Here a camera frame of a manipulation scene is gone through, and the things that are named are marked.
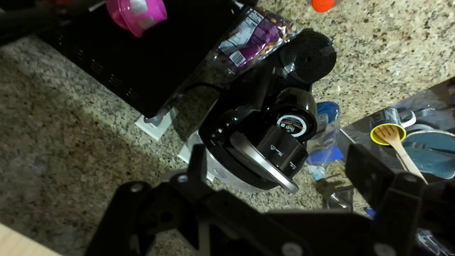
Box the pink plastic cup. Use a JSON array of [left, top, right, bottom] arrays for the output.
[[105, 0, 169, 40]]

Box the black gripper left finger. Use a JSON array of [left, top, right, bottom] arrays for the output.
[[186, 144, 210, 188]]

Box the wooden spoon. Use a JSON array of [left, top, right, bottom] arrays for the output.
[[375, 124, 429, 185]]

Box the clear bottle with blue label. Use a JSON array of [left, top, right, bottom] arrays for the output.
[[304, 100, 355, 211]]

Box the yellow cup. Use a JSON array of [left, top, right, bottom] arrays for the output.
[[368, 121, 409, 148]]

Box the blue plate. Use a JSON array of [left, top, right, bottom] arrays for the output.
[[402, 128, 455, 182]]

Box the coffee pod with white rim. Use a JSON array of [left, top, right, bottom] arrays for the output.
[[275, 113, 310, 140]]

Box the black pod coffee maker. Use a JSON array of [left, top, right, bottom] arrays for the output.
[[197, 27, 338, 194]]

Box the kitchen sink basin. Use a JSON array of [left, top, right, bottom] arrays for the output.
[[339, 77, 455, 191]]

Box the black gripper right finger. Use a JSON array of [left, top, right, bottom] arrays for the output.
[[344, 142, 395, 211]]

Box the clear bottle with orange cap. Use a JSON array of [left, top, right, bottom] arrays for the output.
[[310, 0, 338, 14]]

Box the light wood upper cabinet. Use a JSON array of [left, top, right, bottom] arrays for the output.
[[0, 221, 64, 256]]

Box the purple snack bag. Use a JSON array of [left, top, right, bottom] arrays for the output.
[[209, 6, 298, 78]]

